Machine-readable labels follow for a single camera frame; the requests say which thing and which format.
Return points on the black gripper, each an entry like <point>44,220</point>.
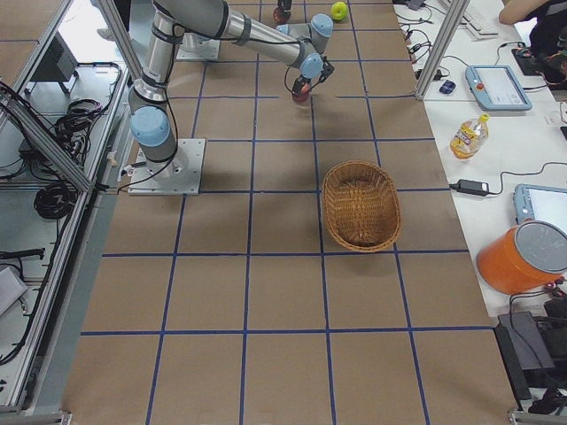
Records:
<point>282,3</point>
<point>300,82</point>

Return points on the dark red apple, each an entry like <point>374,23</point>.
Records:
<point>281,16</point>

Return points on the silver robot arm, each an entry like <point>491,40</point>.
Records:
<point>216,21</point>
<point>152,122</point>

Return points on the woven wicker basket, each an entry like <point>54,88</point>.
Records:
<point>361,206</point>

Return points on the green apple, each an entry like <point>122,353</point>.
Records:
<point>339,11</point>

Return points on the yellow drink bottle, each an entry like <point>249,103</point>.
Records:
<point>470,137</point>

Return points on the white keyboard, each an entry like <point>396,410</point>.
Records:
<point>477,25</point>

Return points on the far blue teach pendant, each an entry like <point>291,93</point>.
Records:
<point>497,89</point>

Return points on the blue teach pendant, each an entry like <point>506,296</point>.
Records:
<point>497,89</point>
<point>543,203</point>

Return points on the black power adapter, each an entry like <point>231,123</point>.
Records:
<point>470,187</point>

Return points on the seated person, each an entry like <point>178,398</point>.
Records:
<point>548,36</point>

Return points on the grey control box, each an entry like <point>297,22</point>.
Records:
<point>57,65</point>

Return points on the near blue teach pendant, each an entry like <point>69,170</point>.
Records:
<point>543,203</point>

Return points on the orange bucket grey lid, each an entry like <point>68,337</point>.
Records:
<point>527,256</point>

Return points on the black equipment case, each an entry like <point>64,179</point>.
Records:
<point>524,354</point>

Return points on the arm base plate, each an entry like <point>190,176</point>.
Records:
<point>197,48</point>
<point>180,176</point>

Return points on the aluminium frame post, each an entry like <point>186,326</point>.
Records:
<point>446,32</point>

